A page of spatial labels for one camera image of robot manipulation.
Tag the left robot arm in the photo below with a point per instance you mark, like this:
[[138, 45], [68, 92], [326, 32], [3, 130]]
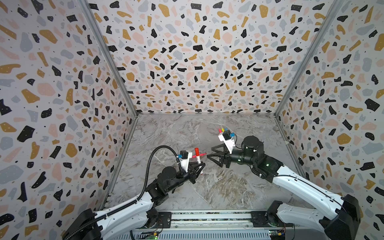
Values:
[[135, 213]]

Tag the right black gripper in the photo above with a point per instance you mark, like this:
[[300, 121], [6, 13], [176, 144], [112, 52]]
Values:
[[225, 156]]

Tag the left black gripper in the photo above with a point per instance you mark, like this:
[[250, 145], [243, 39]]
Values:
[[191, 174]]

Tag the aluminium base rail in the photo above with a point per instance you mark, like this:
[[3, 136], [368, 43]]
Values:
[[202, 225]]

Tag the white marker pen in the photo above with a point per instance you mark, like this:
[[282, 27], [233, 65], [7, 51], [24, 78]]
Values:
[[198, 157]]

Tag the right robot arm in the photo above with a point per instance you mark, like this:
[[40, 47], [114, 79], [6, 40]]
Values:
[[335, 216]]

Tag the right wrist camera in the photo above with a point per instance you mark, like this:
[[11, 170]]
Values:
[[227, 137]]

